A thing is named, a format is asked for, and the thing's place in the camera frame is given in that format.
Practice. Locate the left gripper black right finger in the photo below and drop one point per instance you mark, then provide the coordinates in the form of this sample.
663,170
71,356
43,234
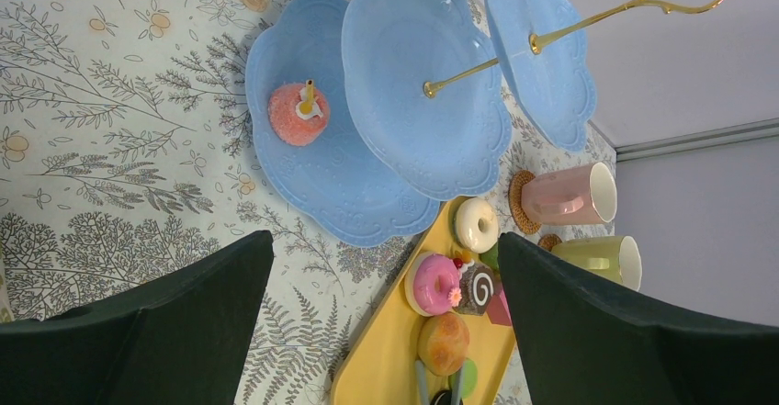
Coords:
584,339

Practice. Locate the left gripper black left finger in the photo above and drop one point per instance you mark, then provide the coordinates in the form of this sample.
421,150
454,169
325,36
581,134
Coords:
180,339

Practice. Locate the green ceramic mug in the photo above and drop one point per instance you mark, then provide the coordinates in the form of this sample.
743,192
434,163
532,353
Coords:
616,258

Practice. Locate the pink ceramic mug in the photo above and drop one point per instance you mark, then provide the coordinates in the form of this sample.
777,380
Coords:
582,195

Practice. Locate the red sugared pastry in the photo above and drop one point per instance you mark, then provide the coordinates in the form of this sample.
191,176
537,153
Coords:
298,113

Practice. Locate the pink swirl roll cake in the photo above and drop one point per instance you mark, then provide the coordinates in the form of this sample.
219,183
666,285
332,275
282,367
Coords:
498,310

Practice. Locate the woven rattan coaster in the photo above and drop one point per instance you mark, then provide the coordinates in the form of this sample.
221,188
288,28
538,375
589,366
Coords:
549,241
515,191

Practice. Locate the green macaron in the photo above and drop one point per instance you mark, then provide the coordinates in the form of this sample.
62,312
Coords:
466,377

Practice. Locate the chocolate swirl roll cake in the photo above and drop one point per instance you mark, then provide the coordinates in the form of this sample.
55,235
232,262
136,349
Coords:
476,285

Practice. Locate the green swirl roll cake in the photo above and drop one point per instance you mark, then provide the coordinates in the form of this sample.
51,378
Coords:
490,258

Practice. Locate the orange round bun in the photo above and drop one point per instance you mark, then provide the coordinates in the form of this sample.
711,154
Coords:
443,344

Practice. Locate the black sandwich cookie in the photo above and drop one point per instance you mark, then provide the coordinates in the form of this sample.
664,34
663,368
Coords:
442,397

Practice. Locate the pink sprinkled donut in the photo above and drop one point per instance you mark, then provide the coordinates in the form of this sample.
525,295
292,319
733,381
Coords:
432,284

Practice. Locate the white glazed donut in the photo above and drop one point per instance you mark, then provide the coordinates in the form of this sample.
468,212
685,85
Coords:
476,226

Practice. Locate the floral tablecloth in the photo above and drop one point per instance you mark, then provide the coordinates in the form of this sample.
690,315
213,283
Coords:
126,155

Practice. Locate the yellow serving tray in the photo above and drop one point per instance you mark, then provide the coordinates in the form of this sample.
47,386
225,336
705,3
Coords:
379,369

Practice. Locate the blue three-tier cake stand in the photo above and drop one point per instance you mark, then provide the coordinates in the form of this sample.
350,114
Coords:
417,115

